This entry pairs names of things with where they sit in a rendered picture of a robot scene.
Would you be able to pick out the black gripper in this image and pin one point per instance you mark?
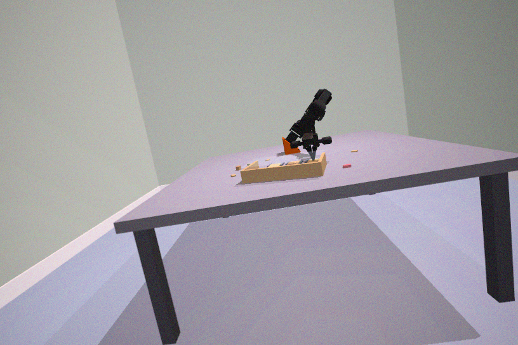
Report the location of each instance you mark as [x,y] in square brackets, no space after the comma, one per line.
[324,140]

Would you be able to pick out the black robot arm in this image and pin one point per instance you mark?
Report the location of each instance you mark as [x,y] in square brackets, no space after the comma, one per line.
[315,111]

